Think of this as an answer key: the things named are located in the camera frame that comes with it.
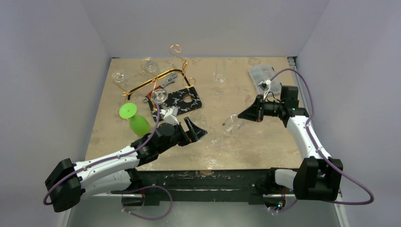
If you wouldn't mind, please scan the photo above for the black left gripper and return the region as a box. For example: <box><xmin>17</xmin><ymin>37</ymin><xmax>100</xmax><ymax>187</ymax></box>
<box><xmin>157</xmin><ymin>117</ymin><xmax>206</xmax><ymax>154</ymax></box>

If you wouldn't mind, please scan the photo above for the clear tall wine glass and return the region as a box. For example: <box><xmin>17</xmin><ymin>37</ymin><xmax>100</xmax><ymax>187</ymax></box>
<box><xmin>211</xmin><ymin>114</ymin><xmax>244</xmax><ymax>145</ymax></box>

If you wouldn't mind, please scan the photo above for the clear champagne flute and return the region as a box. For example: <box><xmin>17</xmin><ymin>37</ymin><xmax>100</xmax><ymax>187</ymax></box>
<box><xmin>212</xmin><ymin>59</ymin><xmax>226</xmax><ymax>97</ymax></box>

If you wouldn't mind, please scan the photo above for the clear stemmed glass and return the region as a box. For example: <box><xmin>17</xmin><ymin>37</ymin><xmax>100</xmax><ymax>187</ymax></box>
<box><xmin>150</xmin><ymin>88</ymin><xmax>168</xmax><ymax>110</ymax></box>

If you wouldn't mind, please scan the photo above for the green plastic wine glass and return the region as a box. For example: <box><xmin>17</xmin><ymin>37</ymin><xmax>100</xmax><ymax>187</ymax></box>
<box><xmin>119</xmin><ymin>103</ymin><xmax>150</xmax><ymax>137</ymax></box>

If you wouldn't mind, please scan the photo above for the short ribbed clear goblet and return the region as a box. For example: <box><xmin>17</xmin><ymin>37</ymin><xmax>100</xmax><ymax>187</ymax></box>
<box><xmin>141</xmin><ymin>57</ymin><xmax>159</xmax><ymax>74</ymax></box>

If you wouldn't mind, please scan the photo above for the clear round wine glass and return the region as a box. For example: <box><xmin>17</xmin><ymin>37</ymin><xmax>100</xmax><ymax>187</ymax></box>
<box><xmin>112</xmin><ymin>69</ymin><xmax>128</xmax><ymax>83</ymax></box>

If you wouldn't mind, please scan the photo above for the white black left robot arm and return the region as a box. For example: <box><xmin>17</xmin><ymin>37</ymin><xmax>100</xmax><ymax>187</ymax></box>
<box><xmin>43</xmin><ymin>117</ymin><xmax>208</xmax><ymax>213</ymax></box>

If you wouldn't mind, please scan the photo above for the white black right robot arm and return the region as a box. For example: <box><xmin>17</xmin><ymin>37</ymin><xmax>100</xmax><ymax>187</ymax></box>
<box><xmin>238</xmin><ymin>86</ymin><xmax>343</xmax><ymax>201</ymax></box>

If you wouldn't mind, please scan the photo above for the black marbled rack base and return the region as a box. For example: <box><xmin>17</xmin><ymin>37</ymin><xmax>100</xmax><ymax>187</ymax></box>
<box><xmin>165</xmin><ymin>87</ymin><xmax>202</xmax><ymax>115</ymax></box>

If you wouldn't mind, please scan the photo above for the clear plastic screw box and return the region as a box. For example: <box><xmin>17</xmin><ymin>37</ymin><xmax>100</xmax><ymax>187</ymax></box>
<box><xmin>248</xmin><ymin>64</ymin><xmax>281</xmax><ymax>95</ymax></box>

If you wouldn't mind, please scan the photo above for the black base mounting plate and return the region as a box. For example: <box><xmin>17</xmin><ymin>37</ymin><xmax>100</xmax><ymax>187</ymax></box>
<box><xmin>111</xmin><ymin>169</ymin><xmax>295</xmax><ymax>207</ymax></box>

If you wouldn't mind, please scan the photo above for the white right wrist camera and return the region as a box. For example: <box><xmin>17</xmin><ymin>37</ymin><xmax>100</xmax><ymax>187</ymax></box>
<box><xmin>258</xmin><ymin>79</ymin><xmax>271</xmax><ymax>99</ymax></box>

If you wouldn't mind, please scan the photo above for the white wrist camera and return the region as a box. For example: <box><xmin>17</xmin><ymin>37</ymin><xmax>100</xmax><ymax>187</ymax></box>
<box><xmin>258</xmin><ymin>79</ymin><xmax>271</xmax><ymax>99</ymax></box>
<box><xmin>160</xmin><ymin>106</ymin><xmax>179</xmax><ymax>125</ymax></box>

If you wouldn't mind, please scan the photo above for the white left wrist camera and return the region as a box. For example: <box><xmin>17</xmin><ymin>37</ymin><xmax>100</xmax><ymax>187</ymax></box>
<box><xmin>160</xmin><ymin>106</ymin><xmax>179</xmax><ymax>125</ymax></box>

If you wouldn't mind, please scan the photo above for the gold wire wine glass rack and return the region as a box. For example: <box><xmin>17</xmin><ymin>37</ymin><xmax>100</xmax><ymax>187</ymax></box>
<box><xmin>112</xmin><ymin>44</ymin><xmax>196</xmax><ymax>100</ymax></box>

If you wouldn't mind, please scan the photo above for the red handled adjustable wrench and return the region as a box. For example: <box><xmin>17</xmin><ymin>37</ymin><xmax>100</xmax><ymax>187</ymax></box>
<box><xmin>142</xmin><ymin>73</ymin><xmax>178</xmax><ymax>103</ymax></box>

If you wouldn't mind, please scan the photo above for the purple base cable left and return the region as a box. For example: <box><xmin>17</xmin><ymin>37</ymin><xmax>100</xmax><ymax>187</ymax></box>
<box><xmin>121</xmin><ymin>185</ymin><xmax>174</xmax><ymax>220</ymax></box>

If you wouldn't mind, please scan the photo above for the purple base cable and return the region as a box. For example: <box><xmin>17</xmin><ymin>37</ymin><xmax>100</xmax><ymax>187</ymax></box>
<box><xmin>267</xmin><ymin>197</ymin><xmax>298</xmax><ymax>214</ymax></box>
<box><xmin>121</xmin><ymin>185</ymin><xmax>174</xmax><ymax>220</ymax></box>

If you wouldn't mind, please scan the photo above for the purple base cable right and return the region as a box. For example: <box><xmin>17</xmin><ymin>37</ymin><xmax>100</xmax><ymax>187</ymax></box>
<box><xmin>267</xmin><ymin>197</ymin><xmax>298</xmax><ymax>214</ymax></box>

